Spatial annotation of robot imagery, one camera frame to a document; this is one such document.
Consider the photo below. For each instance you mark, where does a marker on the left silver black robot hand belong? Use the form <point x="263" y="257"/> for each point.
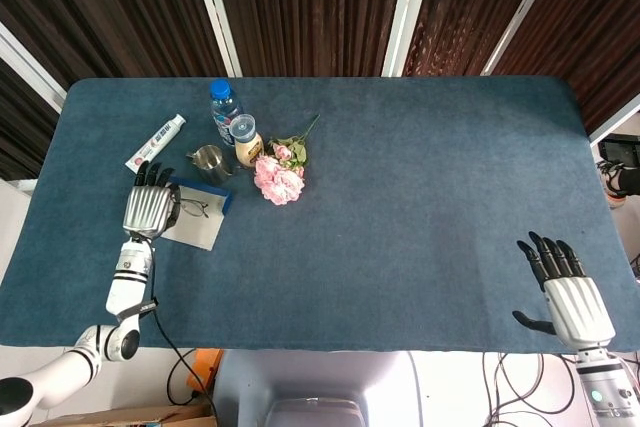
<point x="145" y="207"/>

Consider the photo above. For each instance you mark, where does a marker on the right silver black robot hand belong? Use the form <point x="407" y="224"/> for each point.
<point x="577" y="307"/>

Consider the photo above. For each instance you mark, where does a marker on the black frame eyeglasses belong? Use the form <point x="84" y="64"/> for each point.
<point x="192" y="208"/>

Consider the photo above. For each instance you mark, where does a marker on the blue glasses case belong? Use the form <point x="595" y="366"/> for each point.
<point x="200" y="234"/>

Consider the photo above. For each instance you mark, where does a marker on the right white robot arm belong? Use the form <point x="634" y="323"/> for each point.
<point x="602" y="392"/>

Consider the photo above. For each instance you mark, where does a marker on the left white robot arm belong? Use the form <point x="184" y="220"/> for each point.
<point x="127" y="277"/>

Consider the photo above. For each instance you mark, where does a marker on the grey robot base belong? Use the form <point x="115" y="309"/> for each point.
<point x="310" y="377"/>

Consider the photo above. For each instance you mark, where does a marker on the cardboard box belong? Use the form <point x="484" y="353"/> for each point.
<point x="150" y="417"/>

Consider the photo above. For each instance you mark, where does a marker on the white toothpaste tube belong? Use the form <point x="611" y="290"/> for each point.
<point x="155" y="144"/>

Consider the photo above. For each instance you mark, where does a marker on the steel cup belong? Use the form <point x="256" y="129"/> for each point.
<point x="212" y="167"/>

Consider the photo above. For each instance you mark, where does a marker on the cream sauce bottle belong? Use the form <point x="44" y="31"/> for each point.
<point x="248" y="149"/>

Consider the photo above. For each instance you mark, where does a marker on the white sneaker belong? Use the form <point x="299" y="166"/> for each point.
<point x="607" y="187"/>

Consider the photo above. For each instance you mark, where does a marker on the blue cap water bottle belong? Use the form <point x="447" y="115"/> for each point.
<point x="222" y="107"/>

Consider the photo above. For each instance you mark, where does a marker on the pink flower bouquet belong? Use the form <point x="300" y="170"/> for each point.
<point x="277" y="184"/>

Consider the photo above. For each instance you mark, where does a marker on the brown curtain panel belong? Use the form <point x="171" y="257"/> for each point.
<point x="20" y="132"/>
<point x="310" y="7"/>
<point x="600" y="22"/>
<point x="465" y="7"/>
<point x="100" y="12"/>

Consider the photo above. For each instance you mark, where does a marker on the black monitor device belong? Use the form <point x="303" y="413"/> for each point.
<point x="625" y="147"/>

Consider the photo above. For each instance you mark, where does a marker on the orange device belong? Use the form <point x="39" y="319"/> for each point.
<point x="206" y="372"/>

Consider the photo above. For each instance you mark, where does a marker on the blue table cloth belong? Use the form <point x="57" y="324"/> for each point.
<point x="400" y="197"/>

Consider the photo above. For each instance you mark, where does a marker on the white partition post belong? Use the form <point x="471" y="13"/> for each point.
<point x="219" y="22"/>
<point x="620" y="122"/>
<point x="407" y="12"/>
<point x="30" y="67"/>
<point x="525" y="11"/>

